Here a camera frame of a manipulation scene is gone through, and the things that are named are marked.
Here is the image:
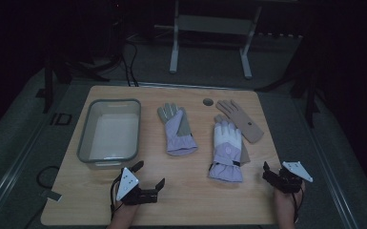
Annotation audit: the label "black looped floor cable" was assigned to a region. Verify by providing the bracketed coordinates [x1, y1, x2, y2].
[36, 165, 61, 189]

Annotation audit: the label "beige glove with dark tag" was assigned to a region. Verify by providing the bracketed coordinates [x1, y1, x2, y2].
[214, 99, 265, 144]

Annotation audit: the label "grey plastic storage bin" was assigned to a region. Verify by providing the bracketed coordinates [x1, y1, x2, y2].
[76, 98, 142, 169]

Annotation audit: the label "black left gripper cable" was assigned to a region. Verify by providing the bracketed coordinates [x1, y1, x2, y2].
[109, 173, 125, 221]

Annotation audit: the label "white and purple ski glove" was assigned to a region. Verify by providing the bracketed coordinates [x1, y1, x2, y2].
[208, 119, 245, 184]

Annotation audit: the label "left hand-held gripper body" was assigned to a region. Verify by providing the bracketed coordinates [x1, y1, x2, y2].
[110, 166, 159, 206]

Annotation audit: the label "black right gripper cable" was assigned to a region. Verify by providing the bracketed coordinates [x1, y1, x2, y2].
[291, 190, 305, 224]

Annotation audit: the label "black floor cables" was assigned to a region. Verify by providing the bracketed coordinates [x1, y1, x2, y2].
[120, 37, 140, 88]

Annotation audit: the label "person's right hand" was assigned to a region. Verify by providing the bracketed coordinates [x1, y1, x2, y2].
[274, 182, 306, 216]

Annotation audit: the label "grey tape piece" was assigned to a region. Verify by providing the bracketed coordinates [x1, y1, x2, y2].
[41, 189, 63, 202]

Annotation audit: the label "white metal stand frame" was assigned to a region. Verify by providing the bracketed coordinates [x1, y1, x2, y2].
[153, 0, 263, 80]

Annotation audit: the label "person's left hand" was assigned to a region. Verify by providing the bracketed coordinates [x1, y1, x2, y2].
[112, 201, 140, 222]

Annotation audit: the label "black tripod stand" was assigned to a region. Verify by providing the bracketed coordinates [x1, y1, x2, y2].
[256, 47, 322, 129]
[42, 56, 109, 114]

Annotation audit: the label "purple and grey glove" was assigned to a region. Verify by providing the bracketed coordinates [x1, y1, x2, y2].
[156, 102, 199, 156]

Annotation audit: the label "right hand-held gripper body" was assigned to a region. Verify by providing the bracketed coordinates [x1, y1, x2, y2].
[261, 160, 314, 195]

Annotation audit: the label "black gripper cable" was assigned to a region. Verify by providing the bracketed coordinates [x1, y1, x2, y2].
[109, 173, 125, 221]
[291, 190, 305, 224]

